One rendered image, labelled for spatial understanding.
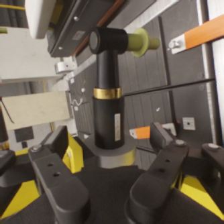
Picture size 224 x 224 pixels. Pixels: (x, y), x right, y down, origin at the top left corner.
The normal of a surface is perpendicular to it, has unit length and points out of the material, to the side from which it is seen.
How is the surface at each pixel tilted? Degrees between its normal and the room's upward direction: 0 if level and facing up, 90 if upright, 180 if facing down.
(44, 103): 90
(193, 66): 0
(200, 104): 0
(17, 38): 90
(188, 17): 0
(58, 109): 90
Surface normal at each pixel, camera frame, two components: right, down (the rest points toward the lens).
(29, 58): 0.49, -0.02
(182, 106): -0.85, 0.18
